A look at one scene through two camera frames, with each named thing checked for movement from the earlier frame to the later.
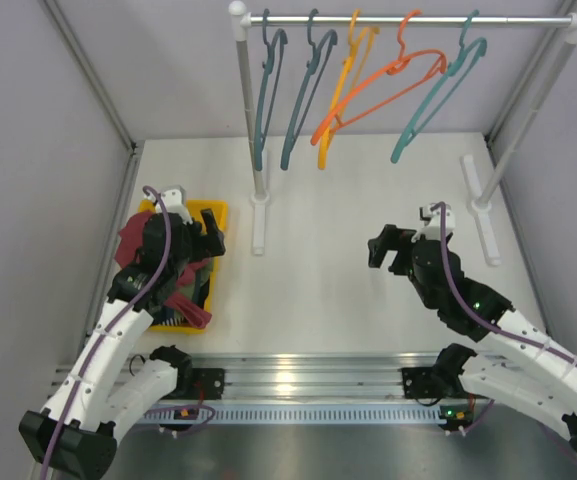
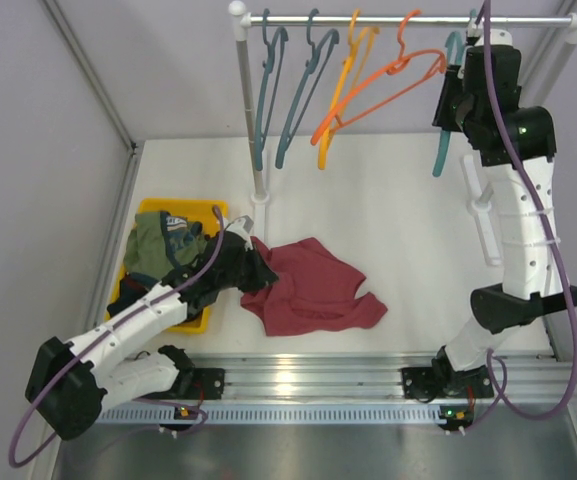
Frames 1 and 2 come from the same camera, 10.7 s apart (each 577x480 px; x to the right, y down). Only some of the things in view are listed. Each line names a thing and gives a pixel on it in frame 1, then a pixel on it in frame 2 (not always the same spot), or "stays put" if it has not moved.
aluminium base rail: [305, 378] stays put
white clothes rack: [481, 205] stays put
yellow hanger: [349, 78] stays put
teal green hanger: [416, 126] → [446, 134]
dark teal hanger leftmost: [262, 123] stays put
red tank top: [132, 237] → [313, 291]
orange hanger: [400, 64] stays put
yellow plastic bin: [219, 213] → [195, 322]
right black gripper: [389, 240] → [452, 81]
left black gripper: [200, 239] → [252, 262]
